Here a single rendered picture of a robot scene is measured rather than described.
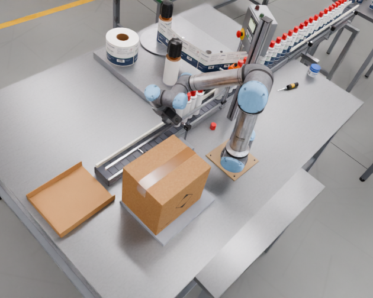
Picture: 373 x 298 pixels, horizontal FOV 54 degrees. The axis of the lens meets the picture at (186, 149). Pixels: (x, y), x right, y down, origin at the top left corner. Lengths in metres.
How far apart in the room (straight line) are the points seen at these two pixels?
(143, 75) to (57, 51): 1.78
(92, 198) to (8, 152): 0.50
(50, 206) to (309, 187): 1.33
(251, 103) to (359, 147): 2.42
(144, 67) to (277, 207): 1.19
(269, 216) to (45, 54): 2.82
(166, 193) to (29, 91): 1.16
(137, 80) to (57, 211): 0.96
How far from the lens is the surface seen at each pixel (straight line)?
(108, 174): 1.81
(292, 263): 2.81
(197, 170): 1.57
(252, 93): 1.45
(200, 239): 1.73
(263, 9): 1.97
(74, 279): 2.29
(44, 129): 2.09
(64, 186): 1.84
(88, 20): 4.42
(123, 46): 2.30
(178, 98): 1.65
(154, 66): 2.40
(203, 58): 2.31
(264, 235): 1.83
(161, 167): 1.55
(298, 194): 2.03
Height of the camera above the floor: 2.37
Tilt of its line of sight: 50 degrees down
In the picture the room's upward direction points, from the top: 14 degrees clockwise
